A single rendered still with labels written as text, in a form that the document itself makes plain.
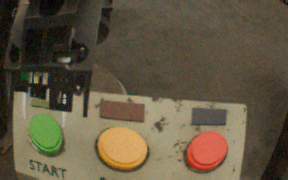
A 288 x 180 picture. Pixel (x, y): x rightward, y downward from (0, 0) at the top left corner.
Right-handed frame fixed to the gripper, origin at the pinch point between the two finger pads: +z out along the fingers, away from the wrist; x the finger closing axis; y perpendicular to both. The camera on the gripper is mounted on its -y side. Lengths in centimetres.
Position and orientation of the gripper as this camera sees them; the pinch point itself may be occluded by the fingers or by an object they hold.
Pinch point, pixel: (45, 81)
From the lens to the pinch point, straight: 57.9
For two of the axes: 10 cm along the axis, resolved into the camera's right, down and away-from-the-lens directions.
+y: -0.1, 8.7, -4.9
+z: -1.3, 4.9, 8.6
